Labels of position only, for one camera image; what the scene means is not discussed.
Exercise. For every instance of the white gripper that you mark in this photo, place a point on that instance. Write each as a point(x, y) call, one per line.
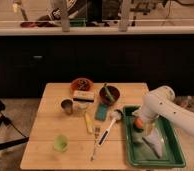
point(143, 115)

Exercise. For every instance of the red orange apple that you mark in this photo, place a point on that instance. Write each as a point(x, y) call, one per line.
point(138, 123)

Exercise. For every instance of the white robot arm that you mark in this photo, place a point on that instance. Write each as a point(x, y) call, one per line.
point(160, 102)

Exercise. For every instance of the metal cup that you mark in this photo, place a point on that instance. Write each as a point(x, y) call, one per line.
point(67, 106)

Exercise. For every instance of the green plastic cup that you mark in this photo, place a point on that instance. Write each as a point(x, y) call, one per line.
point(60, 143)

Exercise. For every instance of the green plastic tray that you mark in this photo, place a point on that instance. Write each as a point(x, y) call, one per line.
point(141, 155)

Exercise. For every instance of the teal sponge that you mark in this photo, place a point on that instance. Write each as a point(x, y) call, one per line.
point(101, 112)

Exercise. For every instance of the dark red bowl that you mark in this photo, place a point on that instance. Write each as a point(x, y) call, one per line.
point(104, 98)

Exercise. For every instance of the silver fork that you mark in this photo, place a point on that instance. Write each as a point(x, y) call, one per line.
point(96, 135)

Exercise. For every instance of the green vegetable in bowl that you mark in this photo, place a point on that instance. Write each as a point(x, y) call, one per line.
point(111, 98)

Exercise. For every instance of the yellow banana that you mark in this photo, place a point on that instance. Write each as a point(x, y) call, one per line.
point(89, 124)

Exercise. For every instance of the wooden table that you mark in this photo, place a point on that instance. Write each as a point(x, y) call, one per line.
point(51, 122)

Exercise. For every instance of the orange bowl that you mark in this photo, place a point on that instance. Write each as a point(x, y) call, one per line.
point(81, 84)

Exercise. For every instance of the green box on counter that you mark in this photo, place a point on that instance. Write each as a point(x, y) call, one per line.
point(77, 22)

